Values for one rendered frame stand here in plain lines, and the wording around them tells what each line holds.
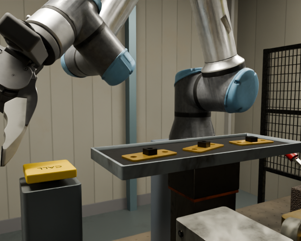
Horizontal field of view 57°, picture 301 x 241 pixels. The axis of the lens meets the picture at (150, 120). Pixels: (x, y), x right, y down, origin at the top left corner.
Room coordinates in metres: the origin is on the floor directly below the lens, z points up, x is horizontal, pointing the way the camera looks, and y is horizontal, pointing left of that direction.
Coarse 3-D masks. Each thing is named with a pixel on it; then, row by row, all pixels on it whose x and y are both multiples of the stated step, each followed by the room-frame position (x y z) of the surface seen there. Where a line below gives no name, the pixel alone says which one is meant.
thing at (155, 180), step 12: (156, 180) 0.89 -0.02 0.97; (156, 192) 0.89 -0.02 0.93; (168, 192) 0.83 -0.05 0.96; (156, 204) 0.89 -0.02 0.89; (168, 204) 0.83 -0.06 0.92; (156, 216) 0.89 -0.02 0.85; (168, 216) 0.83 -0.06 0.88; (156, 228) 0.89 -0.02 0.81; (168, 228) 0.83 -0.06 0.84; (156, 240) 0.89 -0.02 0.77; (168, 240) 0.82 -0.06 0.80
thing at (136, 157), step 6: (144, 150) 0.42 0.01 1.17; (150, 150) 0.41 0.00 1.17; (156, 150) 0.42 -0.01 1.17; (162, 150) 0.45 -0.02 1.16; (168, 150) 0.45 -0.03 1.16; (126, 156) 0.41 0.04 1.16; (132, 156) 0.41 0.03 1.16; (138, 156) 0.41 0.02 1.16; (144, 156) 0.41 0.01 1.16; (150, 156) 0.41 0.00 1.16; (156, 156) 0.41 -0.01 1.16; (162, 156) 0.41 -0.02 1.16
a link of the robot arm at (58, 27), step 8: (32, 16) 0.45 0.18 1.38; (40, 16) 0.45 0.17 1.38; (48, 16) 0.45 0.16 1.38; (56, 16) 0.45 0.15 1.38; (40, 24) 0.44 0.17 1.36; (48, 24) 0.44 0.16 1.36; (56, 24) 0.45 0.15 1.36; (64, 24) 0.46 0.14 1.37; (48, 32) 0.44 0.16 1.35; (56, 32) 0.44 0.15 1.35; (64, 32) 0.46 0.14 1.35; (72, 32) 0.47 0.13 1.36; (56, 40) 0.45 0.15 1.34; (64, 40) 0.46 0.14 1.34; (72, 40) 0.48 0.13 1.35; (64, 48) 0.46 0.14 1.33
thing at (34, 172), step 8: (64, 160) 0.39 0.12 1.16; (24, 168) 0.35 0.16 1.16; (32, 168) 0.35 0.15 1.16; (40, 168) 0.35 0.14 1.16; (48, 168) 0.35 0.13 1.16; (56, 168) 0.35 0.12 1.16; (64, 168) 0.35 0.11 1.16; (72, 168) 0.35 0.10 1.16; (32, 176) 0.33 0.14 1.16; (40, 176) 0.33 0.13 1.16; (48, 176) 0.33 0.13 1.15; (56, 176) 0.34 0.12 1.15; (64, 176) 0.34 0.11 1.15; (72, 176) 0.35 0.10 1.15
